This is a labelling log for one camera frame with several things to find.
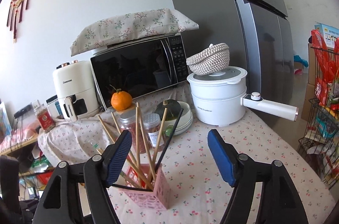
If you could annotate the red label jar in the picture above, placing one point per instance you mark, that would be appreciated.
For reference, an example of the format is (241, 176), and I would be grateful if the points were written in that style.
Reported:
(42, 114)

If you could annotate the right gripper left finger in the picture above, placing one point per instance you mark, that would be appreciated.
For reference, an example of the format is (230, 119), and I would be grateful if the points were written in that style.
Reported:
(126, 134)

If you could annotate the white bowl stack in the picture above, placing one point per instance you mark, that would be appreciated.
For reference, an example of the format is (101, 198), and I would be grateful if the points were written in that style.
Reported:
(185, 120)

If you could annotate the white electric pot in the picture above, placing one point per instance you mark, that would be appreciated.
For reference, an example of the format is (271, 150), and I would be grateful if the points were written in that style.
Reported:
(221, 98)

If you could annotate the red chinese knot decoration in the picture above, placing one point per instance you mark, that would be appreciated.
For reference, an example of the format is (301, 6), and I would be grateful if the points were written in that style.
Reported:
(14, 17)

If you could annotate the woven rope basket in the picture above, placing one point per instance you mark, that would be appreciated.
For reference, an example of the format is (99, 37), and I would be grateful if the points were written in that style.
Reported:
(210, 60)

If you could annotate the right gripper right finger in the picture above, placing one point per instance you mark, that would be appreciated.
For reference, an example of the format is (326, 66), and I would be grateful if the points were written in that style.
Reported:
(225, 157)

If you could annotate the green squash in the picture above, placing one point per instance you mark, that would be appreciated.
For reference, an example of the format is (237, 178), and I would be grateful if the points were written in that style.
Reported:
(173, 109)

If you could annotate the orange mandarin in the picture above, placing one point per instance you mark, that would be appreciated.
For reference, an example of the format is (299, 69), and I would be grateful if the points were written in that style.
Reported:
(120, 100)

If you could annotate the bamboo chopstick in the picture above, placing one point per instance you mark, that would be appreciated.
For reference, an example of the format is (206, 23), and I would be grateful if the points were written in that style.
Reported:
(134, 167)
(152, 173)
(158, 140)
(137, 141)

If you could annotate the black microwave oven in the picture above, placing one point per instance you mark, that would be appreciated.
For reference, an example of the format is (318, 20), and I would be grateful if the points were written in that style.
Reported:
(140, 67)

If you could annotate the pink plastic utensil basket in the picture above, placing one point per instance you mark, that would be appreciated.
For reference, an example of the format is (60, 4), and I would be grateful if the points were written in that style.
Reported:
(156, 199)

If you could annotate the grey refrigerator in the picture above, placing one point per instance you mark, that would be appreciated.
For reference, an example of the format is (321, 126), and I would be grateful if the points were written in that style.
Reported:
(259, 37)

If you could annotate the small green jade ball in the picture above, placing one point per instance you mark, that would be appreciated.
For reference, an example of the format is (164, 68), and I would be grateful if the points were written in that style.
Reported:
(168, 130)

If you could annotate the black wire rack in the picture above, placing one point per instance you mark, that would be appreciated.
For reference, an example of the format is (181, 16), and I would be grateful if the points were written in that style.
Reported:
(319, 144)

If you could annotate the goji berry jar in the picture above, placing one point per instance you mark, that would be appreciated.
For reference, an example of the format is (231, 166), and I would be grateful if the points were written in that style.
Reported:
(128, 122)

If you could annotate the white air fryer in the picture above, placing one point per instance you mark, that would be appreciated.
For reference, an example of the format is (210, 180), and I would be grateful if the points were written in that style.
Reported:
(75, 90)

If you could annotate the dried fruit jar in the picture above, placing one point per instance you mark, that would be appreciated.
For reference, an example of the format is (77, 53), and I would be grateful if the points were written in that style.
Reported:
(152, 124)

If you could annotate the cherry print tablecloth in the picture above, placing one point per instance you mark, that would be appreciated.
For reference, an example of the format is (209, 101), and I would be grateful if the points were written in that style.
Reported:
(198, 193)

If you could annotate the floral microwave cover cloth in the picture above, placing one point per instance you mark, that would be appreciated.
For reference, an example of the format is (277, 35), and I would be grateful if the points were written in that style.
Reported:
(132, 26)

